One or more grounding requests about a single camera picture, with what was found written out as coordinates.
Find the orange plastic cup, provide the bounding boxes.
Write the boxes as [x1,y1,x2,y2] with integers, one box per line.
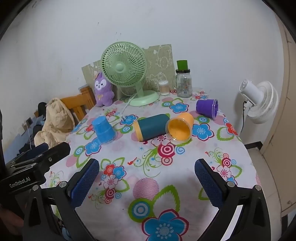
[166,113,194,145]

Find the blue plastic cup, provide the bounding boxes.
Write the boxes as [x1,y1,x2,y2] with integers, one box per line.
[92,115,116,144]

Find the purple plastic cup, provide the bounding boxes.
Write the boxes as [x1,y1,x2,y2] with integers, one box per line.
[196,99,218,120]

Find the beige blanket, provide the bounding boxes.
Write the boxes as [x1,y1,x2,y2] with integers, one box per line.
[34,98,75,148]

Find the orange wooden chair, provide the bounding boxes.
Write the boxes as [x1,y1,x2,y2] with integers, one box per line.
[61,85,96,124]

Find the floral tablecloth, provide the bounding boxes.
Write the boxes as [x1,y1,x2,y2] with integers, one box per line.
[45,91,260,240]

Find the purple plush toy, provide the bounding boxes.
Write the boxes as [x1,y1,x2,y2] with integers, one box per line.
[94,72,114,107]

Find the white standing fan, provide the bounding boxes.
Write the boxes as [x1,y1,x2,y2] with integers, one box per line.
[239,79,279,124]

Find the teal bottle with yellow band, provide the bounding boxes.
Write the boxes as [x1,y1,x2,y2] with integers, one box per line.
[133,114,170,142]

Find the green desk fan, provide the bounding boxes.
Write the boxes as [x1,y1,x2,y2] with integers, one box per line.
[100,42,159,106]

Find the glass jar with green lid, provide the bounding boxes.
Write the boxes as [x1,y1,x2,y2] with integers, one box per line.
[176,60,193,98]

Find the cotton swab container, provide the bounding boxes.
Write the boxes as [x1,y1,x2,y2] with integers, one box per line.
[159,80,170,96]

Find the beige patterned board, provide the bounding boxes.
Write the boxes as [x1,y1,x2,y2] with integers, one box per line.
[82,44,176,91]

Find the white fan power cable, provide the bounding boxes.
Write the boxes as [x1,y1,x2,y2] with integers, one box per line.
[120,93,137,121]

